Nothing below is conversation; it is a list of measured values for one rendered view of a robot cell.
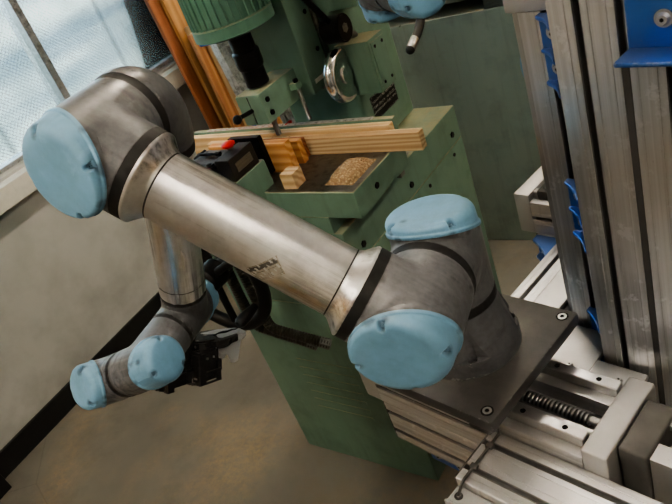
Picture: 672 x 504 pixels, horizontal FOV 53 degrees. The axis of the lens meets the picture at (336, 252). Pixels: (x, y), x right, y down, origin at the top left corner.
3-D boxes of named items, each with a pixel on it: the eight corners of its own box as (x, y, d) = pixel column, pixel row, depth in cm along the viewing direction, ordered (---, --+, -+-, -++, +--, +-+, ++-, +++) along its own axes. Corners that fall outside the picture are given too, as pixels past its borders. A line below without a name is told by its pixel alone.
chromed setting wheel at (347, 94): (332, 114, 149) (313, 61, 143) (358, 89, 157) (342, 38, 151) (343, 113, 148) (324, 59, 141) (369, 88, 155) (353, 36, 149)
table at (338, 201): (135, 235, 160) (123, 214, 157) (214, 169, 179) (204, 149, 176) (339, 248, 124) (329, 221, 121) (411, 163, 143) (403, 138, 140)
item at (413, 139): (213, 159, 168) (206, 145, 166) (218, 155, 169) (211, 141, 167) (423, 150, 133) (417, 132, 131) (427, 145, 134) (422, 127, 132)
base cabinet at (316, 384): (306, 444, 203) (208, 258, 167) (392, 318, 239) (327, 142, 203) (438, 483, 176) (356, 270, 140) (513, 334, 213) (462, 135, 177)
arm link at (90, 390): (102, 408, 102) (73, 417, 107) (160, 388, 111) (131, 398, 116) (87, 358, 103) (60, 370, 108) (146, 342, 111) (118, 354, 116)
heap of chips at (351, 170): (324, 185, 134) (321, 177, 133) (349, 159, 141) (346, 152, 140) (353, 185, 130) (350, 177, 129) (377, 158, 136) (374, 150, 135)
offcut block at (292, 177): (284, 189, 139) (278, 175, 137) (293, 180, 141) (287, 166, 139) (297, 189, 137) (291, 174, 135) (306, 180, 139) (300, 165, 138)
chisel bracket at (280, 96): (249, 132, 149) (234, 97, 145) (284, 103, 158) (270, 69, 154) (274, 130, 145) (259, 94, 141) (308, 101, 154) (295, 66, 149)
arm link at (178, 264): (129, 32, 89) (175, 298, 121) (79, 65, 81) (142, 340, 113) (207, 46, 87) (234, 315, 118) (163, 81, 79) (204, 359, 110)
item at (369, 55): (349, 96, 155) (333, 46, 148) (364, 83, 159) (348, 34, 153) (384, 93, 149) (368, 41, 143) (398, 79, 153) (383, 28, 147)
